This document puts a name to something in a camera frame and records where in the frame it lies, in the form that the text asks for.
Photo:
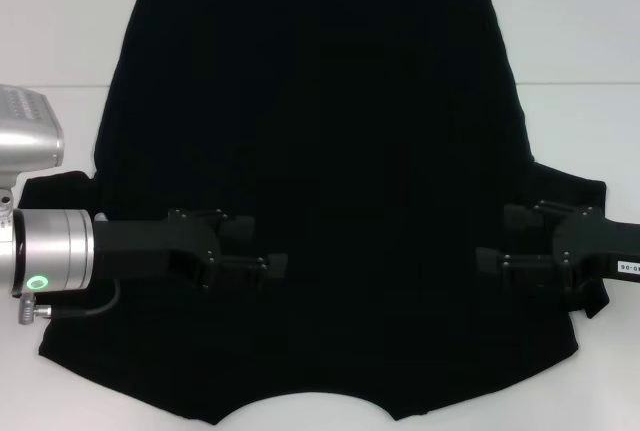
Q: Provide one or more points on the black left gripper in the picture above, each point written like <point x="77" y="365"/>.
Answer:
<point x="135" y="248"/>

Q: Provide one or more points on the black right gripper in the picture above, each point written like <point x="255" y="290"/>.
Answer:
<point x="595" y="251"/>

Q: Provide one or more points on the black t-shirt with FREE print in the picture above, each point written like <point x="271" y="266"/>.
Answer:
<point x="320" y="126"/>

